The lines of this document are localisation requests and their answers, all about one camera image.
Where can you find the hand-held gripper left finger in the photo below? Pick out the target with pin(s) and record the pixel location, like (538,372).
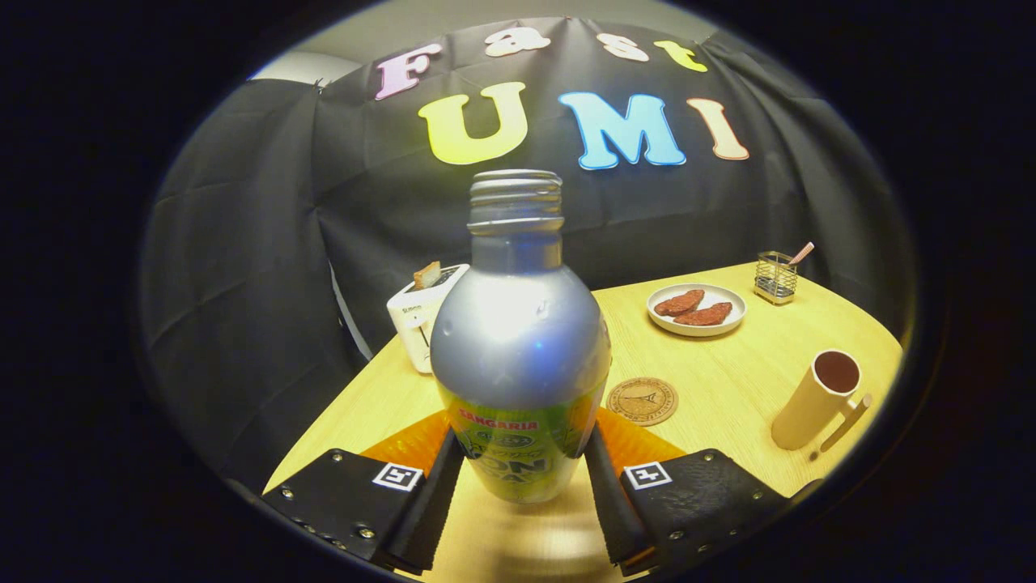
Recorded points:
(421,518)

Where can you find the wooden table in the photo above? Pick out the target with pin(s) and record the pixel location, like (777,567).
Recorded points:
(728,389)

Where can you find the brown meat piece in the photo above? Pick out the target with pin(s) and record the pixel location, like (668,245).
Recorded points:
(680,303)
(704,315)

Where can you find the toast slice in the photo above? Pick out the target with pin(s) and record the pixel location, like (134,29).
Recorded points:
(427,275)

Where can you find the pink stick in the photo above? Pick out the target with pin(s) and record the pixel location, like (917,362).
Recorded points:
(802,253)

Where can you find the silver juice bottle green label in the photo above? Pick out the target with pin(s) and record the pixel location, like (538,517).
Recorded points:
(518,348)

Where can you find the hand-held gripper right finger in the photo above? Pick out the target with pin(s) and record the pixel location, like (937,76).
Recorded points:
(619,510)

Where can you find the white round plate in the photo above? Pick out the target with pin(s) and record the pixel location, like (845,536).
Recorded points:
(724,295)

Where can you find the round brown coaster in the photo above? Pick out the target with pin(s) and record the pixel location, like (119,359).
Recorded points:
(643,402)

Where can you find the white toaster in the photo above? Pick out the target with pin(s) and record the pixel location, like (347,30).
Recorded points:
(413,324)

